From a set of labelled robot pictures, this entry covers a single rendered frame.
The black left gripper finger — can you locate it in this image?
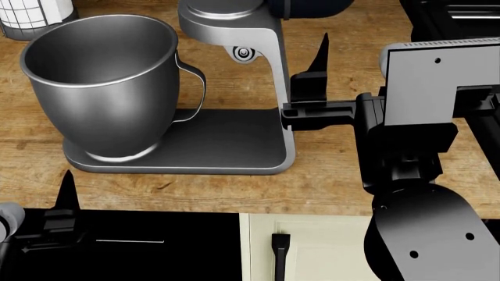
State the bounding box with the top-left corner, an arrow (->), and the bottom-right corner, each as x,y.
43,169 -> 81,234

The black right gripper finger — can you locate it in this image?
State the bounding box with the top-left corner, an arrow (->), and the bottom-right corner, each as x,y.
290,32 -> 330,104

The dark stand mixer head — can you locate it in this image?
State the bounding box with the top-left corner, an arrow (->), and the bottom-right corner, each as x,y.
264,0 -> 355,21

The grey mixer lock knob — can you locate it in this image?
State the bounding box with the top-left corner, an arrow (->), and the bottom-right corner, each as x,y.
225,44 -> 260,65

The grey stand mixer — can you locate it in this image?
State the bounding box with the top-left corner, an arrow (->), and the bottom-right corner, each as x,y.
62,0 -> 298,176

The black dishwasher front panel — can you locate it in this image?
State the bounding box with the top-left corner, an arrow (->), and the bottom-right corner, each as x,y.
0,208 -> 241,281

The cream cabinet door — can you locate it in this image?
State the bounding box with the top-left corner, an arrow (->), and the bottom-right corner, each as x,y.
238,212 -> 373,281

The black countertop appliance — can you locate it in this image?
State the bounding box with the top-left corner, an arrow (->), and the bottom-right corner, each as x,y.
398,0 -> 500,42

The white roll in basket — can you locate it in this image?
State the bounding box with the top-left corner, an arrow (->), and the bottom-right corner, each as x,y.
0,0 -> 75,30

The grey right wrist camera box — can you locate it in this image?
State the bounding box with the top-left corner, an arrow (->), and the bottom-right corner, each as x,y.
377,37 -> 500,128

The steel mixing bowl with handle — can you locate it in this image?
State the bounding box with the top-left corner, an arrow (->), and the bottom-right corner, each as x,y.
19,12 -> 208,164

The black cabinet door handle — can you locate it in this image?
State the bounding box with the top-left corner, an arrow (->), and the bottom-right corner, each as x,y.
270,233 -> 291,281

